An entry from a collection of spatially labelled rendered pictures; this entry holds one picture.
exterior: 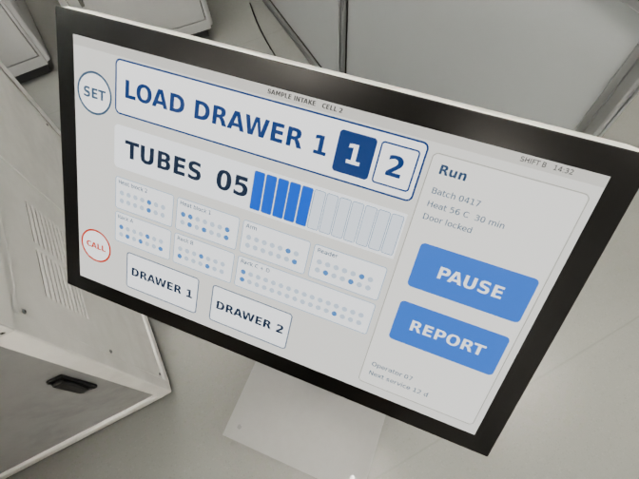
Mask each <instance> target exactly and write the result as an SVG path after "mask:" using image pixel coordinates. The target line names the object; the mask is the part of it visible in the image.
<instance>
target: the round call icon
mask: <svg viewBox="0 0 639 479"><path fill-rule="evenodd" d="M80 239H81V257H83V258H86V259H90V260H92V261H95V262H97V263H100V264H102V265H105V266H106V267H109V268H112V235H111V234H109V233H106V232H104V231H101V230H98V229H96V228H93V227H90V226H88V225H85V224H82V223H81V222H80Z"/></svg>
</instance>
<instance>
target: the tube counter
mask: <svg viewBox="0 0 639 479"><path fill-rule="evenodd" d="M211 199H214V200H217V201H222V202H225V203H228V204H231V205H234V206H237V207H240V208H242V209H245V210H248V211H251V212H254V213H257V214H260V215H263V216H266V217H267V218H270V219H273V220H278V221H281V222H284V223H287V224H290V225H293V226H296V227H298V228H301V229H304V230H307V231H310V232H313V233H316V234H319V235H322V236H325V237H327V238H330V239H333V240H338V241H341V242H344V243H347V244H350V245H353V246H356V247H358V248H361V249H364V250H367V251H370V252H373V253H376V254H379V255H382V256H384V257H387V258H390V259H394V256H395V253H396V250H397V245H398V242H399V239H400V236H401V233H402V230H403V227H404V224H405V221H406V219H407V216H408V214H405V213H401V212H398V211H396V210H393V209H389V208H386V207H383V206H380V205H377V204H373V203H370V202H368V201H362V200H359V199H356V198H353V197H350V196H346V195H343V194H340V193H338V192H335V191H331V190H328V189H325V188H322V187H318V186H315V185H313V184H310V183H307V182H301V181H298V180H295V179H292V178H288V177H285V176H283V175H280V174H276V173H273V172H270V171H267V170H264V169H260V168H258V167H255V166H252V165H248V164H245V163H240V162H237V161H233V160H230V159H227V158H225V157H222V156H218V155H217V156H216V164H215V173H214V181H213V189H212V198H211Z"/></svg>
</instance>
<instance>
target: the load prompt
mask: <svg viewBox="0 0 639 479"><path fill-rule="evenodd" d="M115 113H116V114H120V115H123V116H126V117H129V118H132V119H135V120H138V121H142V122H145V123H148V124H151V125H156V126H159V127H163V128H166V129H169V130H172V131H176V132H179V133H182V134H185V135H188V136H191V137H194V138H198V139H201V140H204V141H207V142H211V143H213V144H219V145H222V146H225V147H228V148H232V149H235V150H238V151H241V152H244V153H247V154H250V155H254V156H257V157H260V158H263V159H266V160H269V161H272V162H276V163H281V164H284V165H288V166H291V167H294V168H297V169H300V170H303V171H306V172H310V173H313V174H316V175H319V176H322V177H325V178H328V179H332V180H335V181H338V182H344V183H347V184H350V185H353V186H356V187H359V188H362V189H366V190H369V191H372V192H375V193H379V194H381V195H384V196H388V197H391V198H394V199H397V200H401V201H406V202H409V203H412V201H413V198H414V195H415V193H416V188H417V185H418V182H419V178H420V175H421V172H422V169H423V166H424V164H425V161H426V158H427V155H428V152H429V149H430V146H431V143H429V142H425V141H422V140H419V139H415V138H412V137H408V136H404V135H401V134H397V133H394V132H391V131H387V130H383V129H380V128H376V127H372V126H369V125H363V124H360V123H356V122H352V121H349V120H345V119H341V118H339V117H335V116H331V115H328V114H324V113H320V112H317V111H314V110H310V109H307V108H303V107H299V106H296V105H289V104H287V103H283V102H279V101H276V100H272V99H268V98H265V97H262V96H258V95H255V94H251V93H247V92H244V91H240V90H237V89H234V88H230V87H226V86H220V85H216V84H213V83H209V82H206V81H203V80H199V79H195V78H192V77H188V76H184V75H182V74H178V73H174V72H171V71H167V70H163V69H160V68H156V67H151V66H147V65H143V64H140V63H136V62H132V61H129V60H126V59H122V58H119V57H115Z"/></svg>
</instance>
